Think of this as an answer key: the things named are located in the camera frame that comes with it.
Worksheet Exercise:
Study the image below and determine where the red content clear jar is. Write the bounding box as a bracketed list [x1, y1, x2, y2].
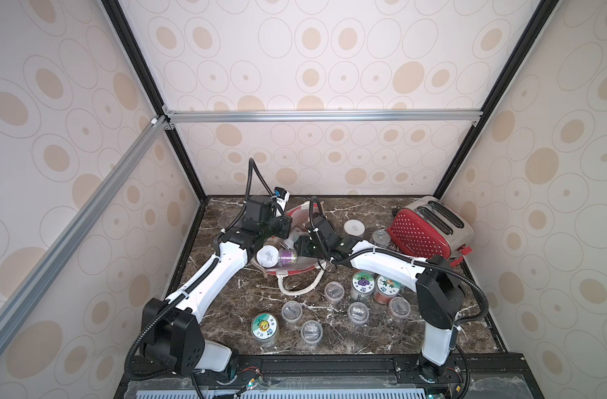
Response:
[324, 281, 345, 304]

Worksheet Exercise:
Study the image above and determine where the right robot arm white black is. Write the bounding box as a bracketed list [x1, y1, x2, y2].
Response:
[302, 196, 489, 380]

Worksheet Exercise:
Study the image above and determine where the silver diagonal rail left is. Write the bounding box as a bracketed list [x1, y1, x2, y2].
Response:
[0, 116, 170, 357]

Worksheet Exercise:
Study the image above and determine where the clear jar front row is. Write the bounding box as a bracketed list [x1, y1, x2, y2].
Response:
[348, 302, 370, 326]

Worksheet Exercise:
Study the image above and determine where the large white lid canister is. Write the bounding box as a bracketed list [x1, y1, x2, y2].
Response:
[343, 219, 366, 238]

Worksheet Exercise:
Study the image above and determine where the purple flower label jar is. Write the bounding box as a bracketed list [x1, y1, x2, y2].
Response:
[350, 271, 375, 302]

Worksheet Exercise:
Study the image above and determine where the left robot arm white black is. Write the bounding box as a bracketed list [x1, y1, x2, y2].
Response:
[124, 159, 292, 382]

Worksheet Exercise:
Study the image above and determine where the clear small seed jar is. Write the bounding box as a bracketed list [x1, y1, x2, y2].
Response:
[387, 296, 411, 320]

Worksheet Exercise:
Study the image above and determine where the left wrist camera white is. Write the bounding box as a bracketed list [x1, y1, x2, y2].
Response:
[273, 186, 290, 215]

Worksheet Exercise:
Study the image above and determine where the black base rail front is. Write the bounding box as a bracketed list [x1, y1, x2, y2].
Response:
[114, 352, 543, 398]

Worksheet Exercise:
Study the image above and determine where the red green label jar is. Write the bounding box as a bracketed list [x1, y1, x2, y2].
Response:
[374, 275, 402, 305]

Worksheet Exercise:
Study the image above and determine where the white lid purple jar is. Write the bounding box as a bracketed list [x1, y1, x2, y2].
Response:
[255, 245, 298, 269]

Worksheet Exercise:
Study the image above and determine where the red silver toaster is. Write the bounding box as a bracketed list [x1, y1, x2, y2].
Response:
[387, 196, 475, 266]

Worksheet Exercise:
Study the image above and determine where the silver horizontal rail back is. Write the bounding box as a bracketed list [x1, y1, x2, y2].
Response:
[167, 109, 483, 124]

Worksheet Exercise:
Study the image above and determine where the yellow green lid jar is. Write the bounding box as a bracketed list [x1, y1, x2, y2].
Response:
[251, 313, 279, 347]

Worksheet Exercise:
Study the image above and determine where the burlap canvas bag red lining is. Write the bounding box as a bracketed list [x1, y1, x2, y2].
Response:
[253, 201, 328, 297]

